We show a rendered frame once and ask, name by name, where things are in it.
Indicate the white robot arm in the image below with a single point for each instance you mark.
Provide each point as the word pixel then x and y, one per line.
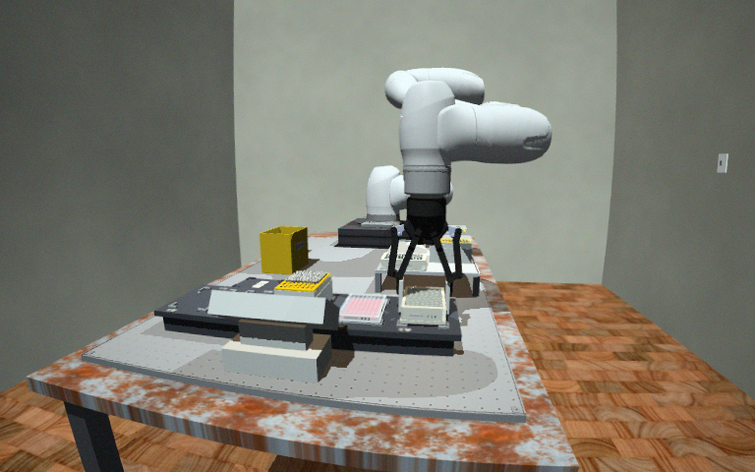
pixel 434 131

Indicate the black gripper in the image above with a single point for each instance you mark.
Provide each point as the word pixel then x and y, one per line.
pixel 425 224

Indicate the pink trough reservoir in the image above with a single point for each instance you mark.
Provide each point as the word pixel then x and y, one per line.
pixel 423 306

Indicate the dark grey rectangular pad with rg label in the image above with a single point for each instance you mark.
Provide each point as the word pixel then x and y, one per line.
pixel 260 283

